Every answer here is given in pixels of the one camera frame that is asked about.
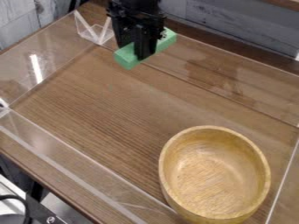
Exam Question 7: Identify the black cable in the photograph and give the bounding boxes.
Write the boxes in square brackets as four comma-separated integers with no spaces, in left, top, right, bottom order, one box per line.
[0,194,32,224]

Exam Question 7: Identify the black metal mount with screw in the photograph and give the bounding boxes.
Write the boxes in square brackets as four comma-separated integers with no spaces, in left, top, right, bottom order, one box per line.
[23,201,68,224]

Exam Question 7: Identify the clear acrylic corner bracket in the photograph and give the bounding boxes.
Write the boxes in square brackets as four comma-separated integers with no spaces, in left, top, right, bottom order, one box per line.
[73,10,114,46]

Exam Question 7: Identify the clear acrylic tray enclosure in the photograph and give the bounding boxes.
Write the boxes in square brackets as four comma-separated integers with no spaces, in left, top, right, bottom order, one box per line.
[0,16,299,224]

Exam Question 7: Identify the green rectangular block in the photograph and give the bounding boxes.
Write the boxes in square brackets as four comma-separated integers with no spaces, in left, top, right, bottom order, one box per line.
[113,28,177,70]

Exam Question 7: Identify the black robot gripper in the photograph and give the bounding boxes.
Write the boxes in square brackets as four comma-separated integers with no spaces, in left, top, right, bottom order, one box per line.
[106,0,164,60]

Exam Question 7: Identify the brown wooden bowl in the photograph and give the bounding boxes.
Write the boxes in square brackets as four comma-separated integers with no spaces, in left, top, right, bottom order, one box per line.
[158,125,270,224]

